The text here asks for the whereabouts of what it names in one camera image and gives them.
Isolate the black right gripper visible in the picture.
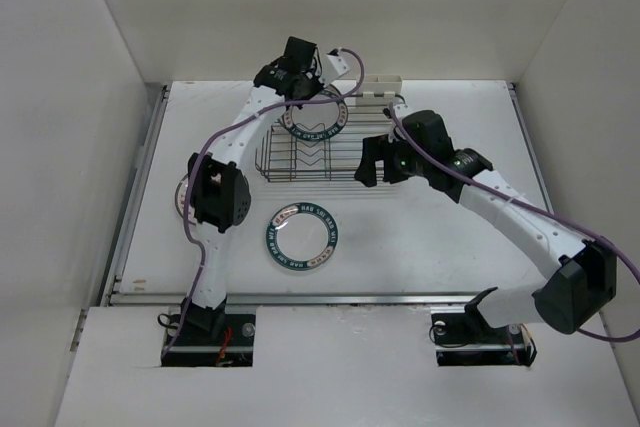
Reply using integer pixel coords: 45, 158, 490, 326
354, 132, 430, 187

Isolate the green rimmed plate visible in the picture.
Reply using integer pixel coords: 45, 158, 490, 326
278, 85, 349, 143
265, 202, 339, 273

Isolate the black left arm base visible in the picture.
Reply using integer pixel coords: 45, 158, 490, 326
157, 312, 256, 368

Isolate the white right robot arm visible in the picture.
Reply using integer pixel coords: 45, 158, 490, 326
355, 103, 617, 341

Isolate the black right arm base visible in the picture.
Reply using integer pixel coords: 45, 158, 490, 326
429, 312, 538, 368

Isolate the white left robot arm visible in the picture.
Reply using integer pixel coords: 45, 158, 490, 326
178, 36, 349, 344

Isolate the white plastic cutlery holder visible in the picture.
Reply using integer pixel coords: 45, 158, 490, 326
354, 75, 403, 106

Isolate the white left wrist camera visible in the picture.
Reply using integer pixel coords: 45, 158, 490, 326
319, 50, 350, 86

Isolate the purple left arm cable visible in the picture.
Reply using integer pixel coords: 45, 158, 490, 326
162, 46, 366, 353

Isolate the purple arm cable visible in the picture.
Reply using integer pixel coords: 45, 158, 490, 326
162, 46, 366, 353
382, 105, 640, 366

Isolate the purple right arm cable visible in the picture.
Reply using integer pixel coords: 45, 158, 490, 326
382, 105, 640, 366

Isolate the wire dish rack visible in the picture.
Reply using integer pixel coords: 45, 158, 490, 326
255, 94, 404, 182

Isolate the aluminium left side rail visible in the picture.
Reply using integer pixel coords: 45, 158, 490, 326
92, 83, 170, 306

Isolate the aluminium rail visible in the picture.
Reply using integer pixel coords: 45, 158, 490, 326
92, 83, 170, 306
107, 287, 551, 307

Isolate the aluminium front rail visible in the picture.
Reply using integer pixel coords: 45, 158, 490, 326
107, 287, 551, 307

